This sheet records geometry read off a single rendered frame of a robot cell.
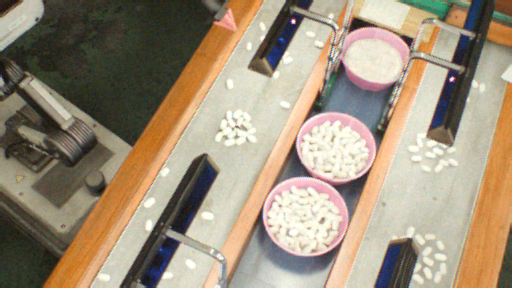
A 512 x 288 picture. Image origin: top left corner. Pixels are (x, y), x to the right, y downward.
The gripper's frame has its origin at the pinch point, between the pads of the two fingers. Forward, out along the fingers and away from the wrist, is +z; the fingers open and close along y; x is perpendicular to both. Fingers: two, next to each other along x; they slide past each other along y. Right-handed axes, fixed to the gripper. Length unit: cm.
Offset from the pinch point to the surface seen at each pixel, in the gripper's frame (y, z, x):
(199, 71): -15.8, 2.0, 11.5
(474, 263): -43, 86, -57
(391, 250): -66, 46, -63
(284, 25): -12.1, 2.1, -32.6
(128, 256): -86, 14, 6
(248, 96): -16.1, 18.8, 0.9
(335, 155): -24, 48, -21
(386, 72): 18, 51, -25
